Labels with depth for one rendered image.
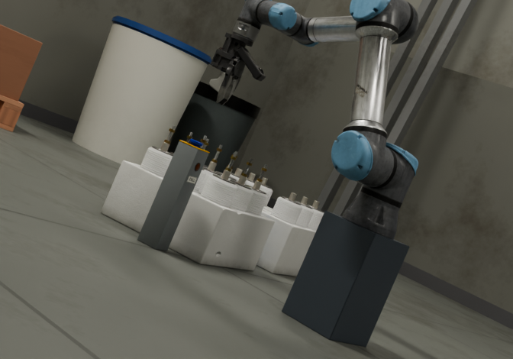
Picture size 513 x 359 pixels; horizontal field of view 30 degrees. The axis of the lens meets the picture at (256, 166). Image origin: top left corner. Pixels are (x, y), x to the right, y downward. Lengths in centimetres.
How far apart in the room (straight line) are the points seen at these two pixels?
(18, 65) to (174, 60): 104
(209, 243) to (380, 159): 63
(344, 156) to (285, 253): 95
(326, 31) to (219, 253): 74
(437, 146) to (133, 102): 200
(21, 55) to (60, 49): 136
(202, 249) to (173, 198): 19
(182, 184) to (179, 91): 250
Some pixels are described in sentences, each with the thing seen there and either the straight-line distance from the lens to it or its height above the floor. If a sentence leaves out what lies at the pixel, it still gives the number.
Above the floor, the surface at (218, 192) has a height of 21.
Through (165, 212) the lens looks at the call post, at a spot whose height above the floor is 11.
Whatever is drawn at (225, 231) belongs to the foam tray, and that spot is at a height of 11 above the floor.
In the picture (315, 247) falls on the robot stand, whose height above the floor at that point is 20.
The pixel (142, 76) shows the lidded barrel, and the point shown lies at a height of 48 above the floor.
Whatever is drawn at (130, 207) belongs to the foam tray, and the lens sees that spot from 296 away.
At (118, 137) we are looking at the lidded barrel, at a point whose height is 13.
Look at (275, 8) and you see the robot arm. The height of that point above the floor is 78.
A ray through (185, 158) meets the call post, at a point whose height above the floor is 27.
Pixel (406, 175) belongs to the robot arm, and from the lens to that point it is 257.
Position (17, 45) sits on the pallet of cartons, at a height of 37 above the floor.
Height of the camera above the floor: 40
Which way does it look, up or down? 1 degrees down
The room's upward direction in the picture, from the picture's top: 23 degrees clockwise
